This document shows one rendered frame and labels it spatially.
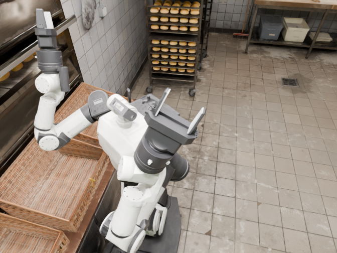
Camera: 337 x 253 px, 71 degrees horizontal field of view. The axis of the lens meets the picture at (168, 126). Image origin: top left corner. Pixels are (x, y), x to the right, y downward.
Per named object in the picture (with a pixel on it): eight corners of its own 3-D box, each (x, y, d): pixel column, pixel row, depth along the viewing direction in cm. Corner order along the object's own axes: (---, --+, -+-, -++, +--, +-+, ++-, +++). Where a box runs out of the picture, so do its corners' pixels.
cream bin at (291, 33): (283, 40, 418) (288, 27, 402) (279, 29, 454) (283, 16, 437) (304, 42, 414) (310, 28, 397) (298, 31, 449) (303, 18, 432)
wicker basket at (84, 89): (57, 147, 193) (45, 122, 174) (88, 105, 232) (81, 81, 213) (113, 157, 185) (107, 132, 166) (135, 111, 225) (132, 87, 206)
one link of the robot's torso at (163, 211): (143, 208, 194) (142, 200, 185) (167, 213, 191) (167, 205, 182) (136, 232, 179) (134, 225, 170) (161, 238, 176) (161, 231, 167)
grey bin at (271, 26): (258, 38, 425) (262, 25, 409) (257, 28, 460) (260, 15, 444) (279, 40, 420) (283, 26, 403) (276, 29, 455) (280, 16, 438)
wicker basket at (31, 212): (5, 219, 149) (-19, 197, 130) (53, 151, 189) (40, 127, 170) (76, 234, 143) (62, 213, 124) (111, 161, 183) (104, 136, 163)
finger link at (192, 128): (203, 105, 49) (189, 125, 53) (200, 113, 47) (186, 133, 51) (209, 109, 49) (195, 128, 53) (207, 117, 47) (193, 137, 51)
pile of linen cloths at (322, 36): (312, 41, 418) (314, 36, 412) (307, 35, 436) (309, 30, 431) (332, 42, 415) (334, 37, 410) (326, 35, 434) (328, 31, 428)
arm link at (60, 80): (47, 59, 97) (51, 87, 101) (28, 61, 87) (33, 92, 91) (72, 61, 95) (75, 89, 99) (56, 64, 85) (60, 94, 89)
